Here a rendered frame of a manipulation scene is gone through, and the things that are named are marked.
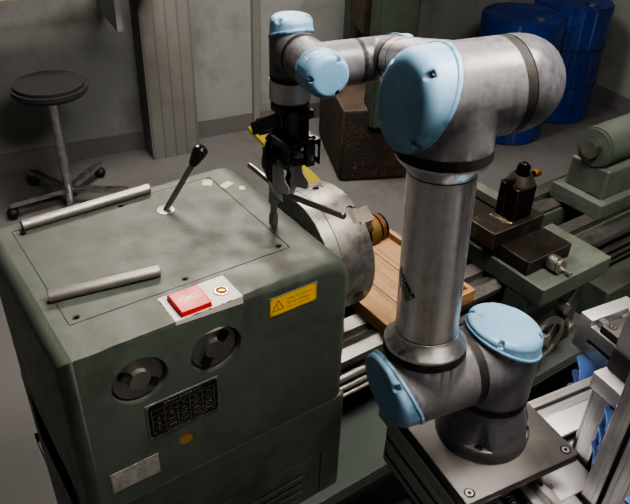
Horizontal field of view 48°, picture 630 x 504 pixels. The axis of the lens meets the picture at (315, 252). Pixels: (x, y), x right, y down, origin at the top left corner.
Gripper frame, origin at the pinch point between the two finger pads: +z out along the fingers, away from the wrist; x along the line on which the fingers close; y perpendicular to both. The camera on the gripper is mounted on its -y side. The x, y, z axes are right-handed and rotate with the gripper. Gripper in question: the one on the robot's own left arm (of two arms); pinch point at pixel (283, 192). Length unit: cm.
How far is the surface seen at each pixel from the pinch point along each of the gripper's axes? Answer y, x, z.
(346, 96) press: -208, 179, 88
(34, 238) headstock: -25, -43, 10
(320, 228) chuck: -3.2, 11.9, 14.2
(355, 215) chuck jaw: -3.9, 22.4, 14.6
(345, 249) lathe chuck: 1.2, 15.9, 18.8
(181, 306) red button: 11.9, -28.7, 8.6
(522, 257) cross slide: 8, 73, 38
